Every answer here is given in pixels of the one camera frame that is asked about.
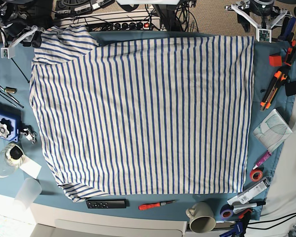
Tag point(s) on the red handled screwdriver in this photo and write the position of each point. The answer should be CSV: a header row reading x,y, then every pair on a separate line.
x,y
147,206

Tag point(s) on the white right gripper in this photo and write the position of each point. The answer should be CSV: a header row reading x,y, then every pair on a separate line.
x,y
31,37

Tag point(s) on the brass tipped small tool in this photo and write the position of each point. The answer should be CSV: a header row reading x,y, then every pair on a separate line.
x,y
10,90

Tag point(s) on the leaf pattern napkin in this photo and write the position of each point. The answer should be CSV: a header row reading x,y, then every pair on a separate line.
x,y
272,131

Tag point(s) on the small metal chain keyring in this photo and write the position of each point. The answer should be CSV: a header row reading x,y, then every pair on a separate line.
x,y
29,134

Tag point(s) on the blue box with black knob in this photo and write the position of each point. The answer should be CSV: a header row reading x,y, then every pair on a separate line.
x,y
10,123

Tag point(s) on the black square pad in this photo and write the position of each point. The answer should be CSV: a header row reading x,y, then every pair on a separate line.
x,y
290,88

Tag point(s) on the orange black spring clamp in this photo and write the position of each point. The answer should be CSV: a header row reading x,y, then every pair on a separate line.
x,y
291,54

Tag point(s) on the blue black bar clamp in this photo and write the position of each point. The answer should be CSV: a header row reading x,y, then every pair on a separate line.
x,y
239,228

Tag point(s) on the white paper card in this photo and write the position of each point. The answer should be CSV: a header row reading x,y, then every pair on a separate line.
x,y
30,167

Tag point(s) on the orange black utility knife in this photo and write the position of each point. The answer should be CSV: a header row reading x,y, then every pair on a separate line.
x,y
278,80

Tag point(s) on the black remote control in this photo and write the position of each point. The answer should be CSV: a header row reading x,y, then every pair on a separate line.
x,y
106,203

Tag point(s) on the beige ceramic mug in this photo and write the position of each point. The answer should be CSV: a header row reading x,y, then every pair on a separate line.
x,y
201,218

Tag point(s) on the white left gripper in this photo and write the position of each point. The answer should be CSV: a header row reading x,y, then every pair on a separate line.
x,y
263,15

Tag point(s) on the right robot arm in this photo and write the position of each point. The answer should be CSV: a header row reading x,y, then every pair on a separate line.
x,y
17,27

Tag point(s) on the translucent plastic cup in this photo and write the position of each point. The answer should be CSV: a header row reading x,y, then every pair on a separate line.
x,y
27,194

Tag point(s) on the red tape roll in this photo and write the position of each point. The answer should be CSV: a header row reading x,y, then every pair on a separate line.
x,y
256,174

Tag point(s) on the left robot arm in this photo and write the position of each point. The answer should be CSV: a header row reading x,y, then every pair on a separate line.
x,y
262,15

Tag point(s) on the metal hex key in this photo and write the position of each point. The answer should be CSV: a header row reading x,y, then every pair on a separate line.
x,y
10,98

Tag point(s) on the barcode labelled package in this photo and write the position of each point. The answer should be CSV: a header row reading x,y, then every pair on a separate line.
x,y
251,192

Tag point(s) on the black power strip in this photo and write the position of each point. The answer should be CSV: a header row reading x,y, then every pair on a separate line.
x,y
126,26

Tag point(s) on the purple glue tube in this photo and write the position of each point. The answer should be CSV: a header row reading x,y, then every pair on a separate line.
x,y
262,159

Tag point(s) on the blue white striped T-shirt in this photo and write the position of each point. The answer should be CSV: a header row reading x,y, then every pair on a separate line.
x,y
143,117

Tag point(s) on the red small cube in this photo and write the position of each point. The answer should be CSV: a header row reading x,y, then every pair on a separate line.
x,y
275,60

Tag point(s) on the purple tape roll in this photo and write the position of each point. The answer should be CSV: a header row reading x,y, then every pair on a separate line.
x,y
226,212

